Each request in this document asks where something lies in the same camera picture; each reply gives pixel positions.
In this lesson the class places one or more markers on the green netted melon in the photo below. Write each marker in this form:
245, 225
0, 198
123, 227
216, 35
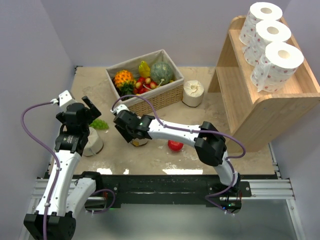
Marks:
161, 73

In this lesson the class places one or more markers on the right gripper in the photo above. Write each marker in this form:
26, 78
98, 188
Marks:
127, 136

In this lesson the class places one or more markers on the red apple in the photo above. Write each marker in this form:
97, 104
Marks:
174, 145

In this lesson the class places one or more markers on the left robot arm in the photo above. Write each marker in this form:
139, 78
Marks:
55, 216

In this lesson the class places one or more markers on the wooden two-tier shelf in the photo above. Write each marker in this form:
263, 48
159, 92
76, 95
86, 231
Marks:
256, 118

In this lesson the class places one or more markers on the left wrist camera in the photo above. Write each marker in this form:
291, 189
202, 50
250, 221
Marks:
65, 99

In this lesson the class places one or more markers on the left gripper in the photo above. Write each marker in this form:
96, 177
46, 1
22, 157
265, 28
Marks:
92, 112

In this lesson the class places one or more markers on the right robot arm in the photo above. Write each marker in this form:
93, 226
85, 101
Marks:
209, 144

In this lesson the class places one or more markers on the red lychee cluster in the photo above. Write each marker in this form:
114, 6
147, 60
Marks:
143, 85

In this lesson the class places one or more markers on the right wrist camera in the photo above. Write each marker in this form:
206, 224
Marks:
120, 108

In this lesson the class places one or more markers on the black base frame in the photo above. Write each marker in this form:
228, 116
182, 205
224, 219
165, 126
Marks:
167, 190

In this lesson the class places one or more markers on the wicker basket with liner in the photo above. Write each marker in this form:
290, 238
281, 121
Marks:
160, 97

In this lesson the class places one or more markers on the yellow banana bunch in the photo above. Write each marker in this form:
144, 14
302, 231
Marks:
144, 69

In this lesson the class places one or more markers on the floral roll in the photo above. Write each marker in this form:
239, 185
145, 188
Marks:
266, 32
277, 64
258, 11

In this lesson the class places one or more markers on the green grape bunch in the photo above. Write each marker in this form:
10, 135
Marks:
99, 124

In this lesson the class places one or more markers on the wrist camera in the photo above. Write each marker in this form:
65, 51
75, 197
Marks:
120, 108
65, 99

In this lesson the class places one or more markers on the orange pineapple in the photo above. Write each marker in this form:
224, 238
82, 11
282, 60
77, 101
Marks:
124, 82

